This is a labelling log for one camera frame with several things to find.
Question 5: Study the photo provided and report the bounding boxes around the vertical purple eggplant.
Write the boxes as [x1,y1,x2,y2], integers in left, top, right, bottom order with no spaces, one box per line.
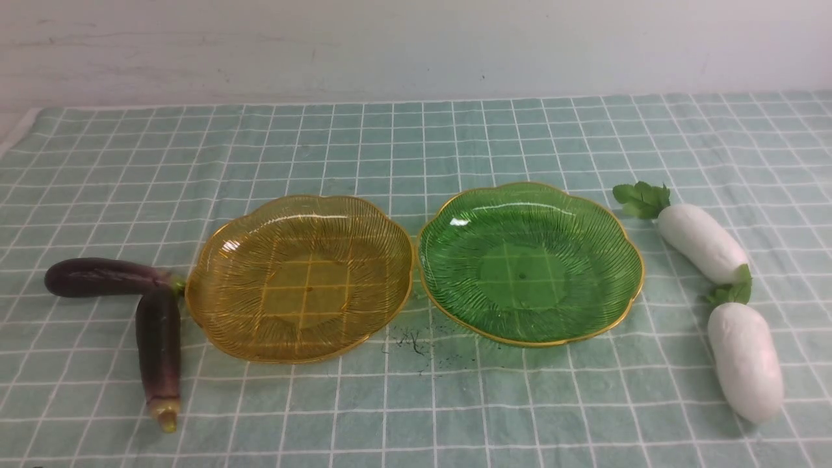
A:
[135,285,181,433]

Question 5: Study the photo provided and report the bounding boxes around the horizontal purple eggplant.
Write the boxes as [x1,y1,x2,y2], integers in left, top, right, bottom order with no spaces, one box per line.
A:
[44,257,185,298]

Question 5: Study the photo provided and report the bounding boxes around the white radish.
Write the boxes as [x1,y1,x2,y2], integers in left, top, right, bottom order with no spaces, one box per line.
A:
[612,181,751,285]
[707,264,785,424]

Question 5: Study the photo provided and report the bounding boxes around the green ribbed plastic plate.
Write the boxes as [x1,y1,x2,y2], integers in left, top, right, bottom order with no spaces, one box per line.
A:
[416,181,645,348]

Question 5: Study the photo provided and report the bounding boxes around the amber ribbed plastic plate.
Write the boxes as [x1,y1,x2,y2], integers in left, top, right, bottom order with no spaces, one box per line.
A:
[183,195,415,364]

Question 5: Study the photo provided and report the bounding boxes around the green checkered tablecloth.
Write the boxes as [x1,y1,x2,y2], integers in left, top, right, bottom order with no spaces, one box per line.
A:
[1,90,830,467]

